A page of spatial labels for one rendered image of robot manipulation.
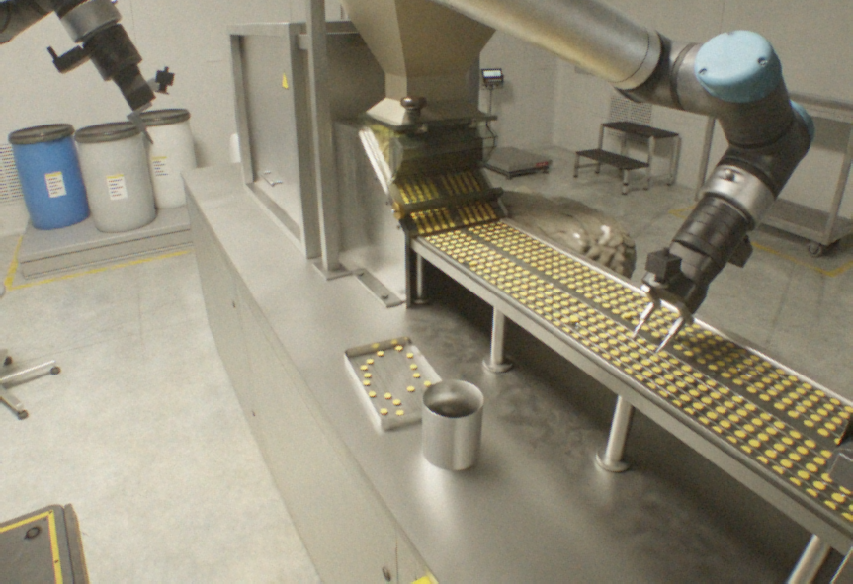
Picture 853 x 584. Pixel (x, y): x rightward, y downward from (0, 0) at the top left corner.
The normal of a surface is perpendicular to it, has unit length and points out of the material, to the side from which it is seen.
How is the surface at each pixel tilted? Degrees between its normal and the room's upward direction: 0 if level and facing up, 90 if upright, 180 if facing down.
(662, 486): 0
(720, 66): 45
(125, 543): 0
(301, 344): 0
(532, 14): 120
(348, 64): 90
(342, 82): 90
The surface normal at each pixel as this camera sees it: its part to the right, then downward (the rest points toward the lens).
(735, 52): -0.58, -0.47
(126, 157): 0.75, 0.20
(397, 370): 0.00, -0.91
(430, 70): 0.44, 0.75
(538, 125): 0.50, 0.36
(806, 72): -0.87, 0.21
